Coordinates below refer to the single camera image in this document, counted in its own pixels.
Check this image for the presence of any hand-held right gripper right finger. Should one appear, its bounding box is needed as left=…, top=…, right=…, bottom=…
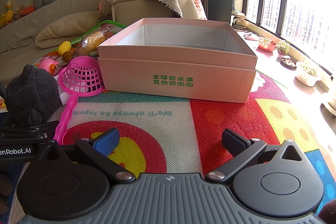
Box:
left=205, top=129, right=310, bottom=184

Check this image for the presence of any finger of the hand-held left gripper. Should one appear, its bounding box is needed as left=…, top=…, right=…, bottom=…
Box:
left=0, top=120, right=61, bottom=139

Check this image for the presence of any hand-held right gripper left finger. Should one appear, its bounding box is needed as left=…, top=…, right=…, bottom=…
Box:
left=31, top=127, right=136, bottom=184

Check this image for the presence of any black plush toy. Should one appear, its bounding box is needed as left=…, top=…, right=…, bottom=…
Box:
left=0, top=64, right=60, bottom=128

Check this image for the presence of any brown cardboard box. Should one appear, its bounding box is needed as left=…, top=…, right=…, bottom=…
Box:
left=98, top=17, right=258, bottom=104

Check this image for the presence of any clear bag of bread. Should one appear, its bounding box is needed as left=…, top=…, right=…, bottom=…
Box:
left=73, top=25, right=124, bottom=56

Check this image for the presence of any colourful cartoon play mat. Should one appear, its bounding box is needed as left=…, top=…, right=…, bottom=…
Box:
left=0, top=20, right=336, bottom=224

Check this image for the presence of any brown fuzzy object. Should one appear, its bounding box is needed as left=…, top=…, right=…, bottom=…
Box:
left=318, top=199, right=336, bottom=224
left=0, top=174, right=12, bottom=214

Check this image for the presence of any small white box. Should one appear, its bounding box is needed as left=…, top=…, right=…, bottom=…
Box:
left=54, top=74, right=70, bottom=106

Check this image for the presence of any pink rubber duck toy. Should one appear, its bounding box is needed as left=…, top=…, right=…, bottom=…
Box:
left=37, top=58, right=60, bottom=74

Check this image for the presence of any pink plastic net scoop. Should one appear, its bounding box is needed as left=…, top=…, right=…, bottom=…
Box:
left=53, top=56, right=105, bottom=146

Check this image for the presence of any beige sofa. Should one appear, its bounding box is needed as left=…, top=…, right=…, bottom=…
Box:
left=0, top=0, right=184, bottom=77

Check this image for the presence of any yellow toy corn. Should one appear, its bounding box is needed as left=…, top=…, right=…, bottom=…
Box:
left=58, top=41, right=72, bottom=54

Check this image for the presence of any dark shallow plant dish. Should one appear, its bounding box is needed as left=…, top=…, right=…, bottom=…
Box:
left=280, top=56, right=298, bottom=70

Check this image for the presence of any white oval plant pot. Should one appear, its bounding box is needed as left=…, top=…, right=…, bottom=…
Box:
left=296, top=59, right=322, bottom=87

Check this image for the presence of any red plant pot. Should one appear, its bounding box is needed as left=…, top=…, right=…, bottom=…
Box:
left=258, top=36, right=279, bottom=52

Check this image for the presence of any small potted green plant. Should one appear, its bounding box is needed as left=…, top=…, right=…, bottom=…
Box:
left=276, top=40, right=291, bottom=59

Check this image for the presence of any folded beige blanket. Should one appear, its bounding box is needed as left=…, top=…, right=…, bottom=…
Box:
left=35, top=10, right=111, bottom=49

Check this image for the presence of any yellow plush toy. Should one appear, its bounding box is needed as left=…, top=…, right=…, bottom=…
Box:
left=0, top=0, right=14, bottom=28

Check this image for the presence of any orange plush toy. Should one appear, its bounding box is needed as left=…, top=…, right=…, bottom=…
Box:
left=20, top=5, right=36, bottom=17

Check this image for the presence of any black framed window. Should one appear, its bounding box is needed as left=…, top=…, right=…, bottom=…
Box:
left=243, top=0, right=336, bottom=67

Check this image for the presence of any grey fringed cover cloth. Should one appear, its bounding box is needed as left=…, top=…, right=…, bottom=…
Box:
left=135, top=0, right=208, bottom=20

